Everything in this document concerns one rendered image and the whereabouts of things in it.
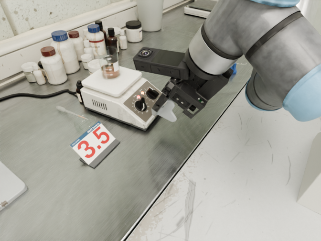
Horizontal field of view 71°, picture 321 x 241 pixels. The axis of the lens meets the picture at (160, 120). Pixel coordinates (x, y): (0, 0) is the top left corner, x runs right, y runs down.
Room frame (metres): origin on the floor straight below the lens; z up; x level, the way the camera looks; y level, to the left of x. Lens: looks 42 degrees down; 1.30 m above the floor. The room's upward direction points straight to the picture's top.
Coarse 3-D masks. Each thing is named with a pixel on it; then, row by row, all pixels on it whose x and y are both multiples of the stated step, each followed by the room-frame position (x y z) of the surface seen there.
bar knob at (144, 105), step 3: (141, 99) 0.45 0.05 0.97; (144, 99) 0.45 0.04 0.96; (138, 102) 0.45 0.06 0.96; (141, 102) 0.44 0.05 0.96; (144, 102) 0.44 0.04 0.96; (135, 105) 0.44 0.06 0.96; (138, 105) 0.44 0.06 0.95; (141, 105) 0.43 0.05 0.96; (144, 105) 0.43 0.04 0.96; (138, 108) 0.43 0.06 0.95; (141, 108) 0.43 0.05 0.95; (144, 108) 0.44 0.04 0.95
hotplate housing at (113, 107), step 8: (144, 80) 0.53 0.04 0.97; (88, 88) 0.49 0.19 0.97; (128, 88) 0.49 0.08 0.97; (136, 88) 0.49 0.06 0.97; (88, 96) 0.48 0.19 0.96; (96, 96) 0.46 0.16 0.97; (104, 96) 0.46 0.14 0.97; (112, 96) 0.46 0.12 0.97; (120, 96) 0.46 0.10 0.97; (128, 96) 0.46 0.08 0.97; (88, 104) 0.48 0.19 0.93; (96, 104) 0.47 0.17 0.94; (104, 104) 0.45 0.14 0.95; (112, 104) 0.44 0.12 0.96; (120, 104) 0.43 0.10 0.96; (104, 112) 0.46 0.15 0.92; (112, 112) 0.44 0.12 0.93; (120, 112) 0.43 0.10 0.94; (128, 112) 0.42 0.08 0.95; (120, 120) 0.44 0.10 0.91; (128, 120) 0.42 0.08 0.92; (136, 120) 0.41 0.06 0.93; (152, 120) 0.43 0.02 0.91; (144, 128) 0.40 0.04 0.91
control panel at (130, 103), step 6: (144, 84) 0.52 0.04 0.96; (150, 84) 0.53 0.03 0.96; (138, 90) 0.49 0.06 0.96; (144, 90) 0.50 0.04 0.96; (156, 90) 0.51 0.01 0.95; (132, 96) 0.46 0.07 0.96; (144, 96) 0.48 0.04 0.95; (126, 102) 0.44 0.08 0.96; (132, 102) 0.45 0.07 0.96; (150, 102) 0.47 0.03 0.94; (132, 108) 0.43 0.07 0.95; (150, 108) 0.45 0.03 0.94; (138, 114) 0.42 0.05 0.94; (144, 114) 0.42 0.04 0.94; (150, 114) 0.43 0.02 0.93; (144, 120) 0.41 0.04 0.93
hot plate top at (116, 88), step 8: (96, 72) 0.54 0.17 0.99; (120, 72) 0.54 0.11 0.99; (128, 72) 0.54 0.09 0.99; (136, 72) 0.54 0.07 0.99; (88, 80) 0.50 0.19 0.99; (96, 80) 0.50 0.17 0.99; (104, 80) 0.50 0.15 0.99; (112, 80) 0.50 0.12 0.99; (120, 80) 0.50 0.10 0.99; (128, 80) 0.50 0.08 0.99; (136, 80) 0.51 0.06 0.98; (96, 88) 0.47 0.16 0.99; (104, 88) 0.46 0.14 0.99; (112, 88) 0.46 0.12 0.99; (120, 88) 0.46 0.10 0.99
